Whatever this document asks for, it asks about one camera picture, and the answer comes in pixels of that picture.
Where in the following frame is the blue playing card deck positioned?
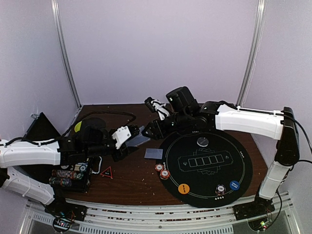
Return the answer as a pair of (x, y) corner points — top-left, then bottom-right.
(126, 126), (150, 147)

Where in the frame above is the single blue playing card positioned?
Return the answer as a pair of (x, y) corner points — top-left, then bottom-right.
(144, 148), (163, 159)

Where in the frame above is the red poker chip stack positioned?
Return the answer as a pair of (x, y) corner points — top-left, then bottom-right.
(155, 164), (164, 172)

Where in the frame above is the clear dealer button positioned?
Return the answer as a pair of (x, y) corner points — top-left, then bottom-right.
(196, 137), (209, 147)

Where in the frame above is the orange big blind button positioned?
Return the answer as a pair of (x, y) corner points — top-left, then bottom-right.
(178, 183), (190, 195)

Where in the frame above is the blue small blind button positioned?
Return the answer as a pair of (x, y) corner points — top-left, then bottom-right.
(230, 180), (240, 191)

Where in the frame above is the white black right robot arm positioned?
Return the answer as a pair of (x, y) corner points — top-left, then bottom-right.
(142, 86), (304, 219)

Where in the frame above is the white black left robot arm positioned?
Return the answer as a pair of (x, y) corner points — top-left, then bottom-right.
(0, 111), (139, 218)

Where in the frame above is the black red triangle marker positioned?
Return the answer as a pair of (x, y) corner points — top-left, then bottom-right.
(100, 166), (113, 179)

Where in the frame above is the green bowl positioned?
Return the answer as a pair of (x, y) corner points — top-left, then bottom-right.
(74, 121), (82, 133)

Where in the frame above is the black poker chip case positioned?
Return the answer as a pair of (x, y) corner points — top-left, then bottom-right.
(21, 113), (102, 193)

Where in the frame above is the round black poker mat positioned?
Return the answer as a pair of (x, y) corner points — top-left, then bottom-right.
(156, 131), (253, 208)

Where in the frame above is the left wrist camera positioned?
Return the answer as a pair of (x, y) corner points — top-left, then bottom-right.
(112, 126), (132, 149)

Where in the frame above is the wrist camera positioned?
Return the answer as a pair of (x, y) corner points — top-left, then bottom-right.
(112, 126), (132, 149)
(144, 97), (171, 120)

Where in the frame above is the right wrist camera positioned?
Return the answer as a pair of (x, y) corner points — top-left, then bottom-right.
(144, 97), (171, 120)

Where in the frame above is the aluminium front rail base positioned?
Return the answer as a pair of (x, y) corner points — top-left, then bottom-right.
(20, 191), (302, 234)

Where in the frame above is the left aluminium frame post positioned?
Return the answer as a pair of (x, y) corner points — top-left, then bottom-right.
(51, 0), (82, 108)

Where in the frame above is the aluminium frame post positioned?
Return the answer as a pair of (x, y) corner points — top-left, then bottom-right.
(236, 0), (267, 106)
(51, 0), (82, 108)

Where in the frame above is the right aluminium frame post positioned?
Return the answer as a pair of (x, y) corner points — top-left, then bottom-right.
(236, 0), (267, 106)

